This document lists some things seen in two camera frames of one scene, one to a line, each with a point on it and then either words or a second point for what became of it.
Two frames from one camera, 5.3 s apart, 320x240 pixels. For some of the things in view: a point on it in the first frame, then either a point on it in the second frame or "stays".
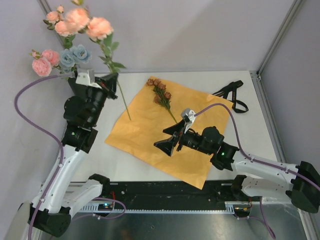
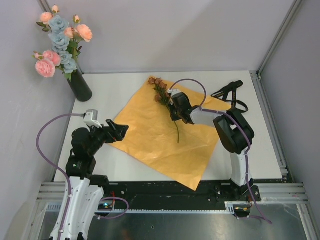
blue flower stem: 72,56 -> 59,24
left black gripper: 108,81 -> 120,129
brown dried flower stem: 162,97 stays
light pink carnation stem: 99,29 -> 77,33
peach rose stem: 66,29 -> 46,17
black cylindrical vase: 78,90 stays
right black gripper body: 192,140 -> 175,113
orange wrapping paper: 143,124 stays
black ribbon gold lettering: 232,87 stays
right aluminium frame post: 296,6 stays
